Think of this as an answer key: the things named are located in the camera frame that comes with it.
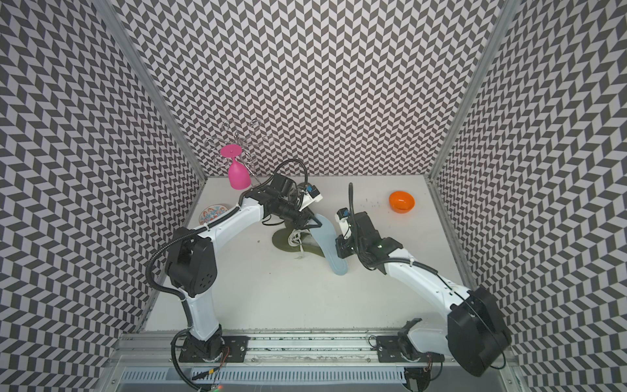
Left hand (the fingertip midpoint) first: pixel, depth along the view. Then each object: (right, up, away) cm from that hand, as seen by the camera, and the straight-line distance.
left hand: (317, 224), depth 84 cm
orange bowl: (+37, +7, +23) cm, 44 cm away
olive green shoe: (-8, -7, +5) cm, 11 cm away
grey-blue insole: (+3, -4, -1) cm, 5 cm away
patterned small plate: (-46, +3, +18) cm, 49 cm away
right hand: (+7, -7, -2) cm, 10 cm away
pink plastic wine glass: (-30, +18, +7) cm, 36 cm away
